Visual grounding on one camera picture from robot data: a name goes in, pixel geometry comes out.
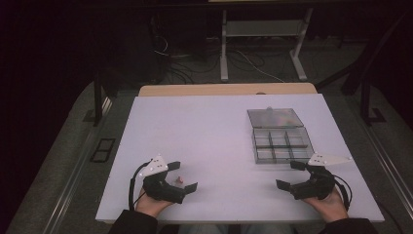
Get white metal stand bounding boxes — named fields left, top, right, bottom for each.
left=219, top=7, right=315, bottom=83

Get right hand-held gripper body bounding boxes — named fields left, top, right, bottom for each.
left=289, top=153, right=354, bottom=201

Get clear plastic compartment box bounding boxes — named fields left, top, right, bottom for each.
left=246, top=106, right=316, bottom=165

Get light wooden table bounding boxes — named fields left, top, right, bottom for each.
left=138, top=82, right=319, bottom=98

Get person's left hand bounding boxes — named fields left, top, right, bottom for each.
left=134, top=187, right=173, bottom=218

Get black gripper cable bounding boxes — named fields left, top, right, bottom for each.
left=128, top=160, right=154, bottom=212
left=332, top=175, right=354, bottom=212

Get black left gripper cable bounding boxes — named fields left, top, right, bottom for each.
left=128, top=160, right=154, bottom=212

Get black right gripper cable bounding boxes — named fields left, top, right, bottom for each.
left=332, top=175, right=354, bottom=212

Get black metal stand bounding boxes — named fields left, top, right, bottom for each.
left=82, top=69, right=114, bottom=128
left=359, top=77, right=388, bottom=127

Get person's right hand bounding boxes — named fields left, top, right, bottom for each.
left=302, top=186, right=350, bottom=224

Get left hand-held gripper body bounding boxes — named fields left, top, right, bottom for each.
left=138, top=153, right=187, bottom=205

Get white floor cable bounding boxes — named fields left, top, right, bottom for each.
left=236, top=49, right=286, bottom=84

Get black floor cables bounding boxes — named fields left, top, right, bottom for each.
left=152, top=19, right=225, bottom=85

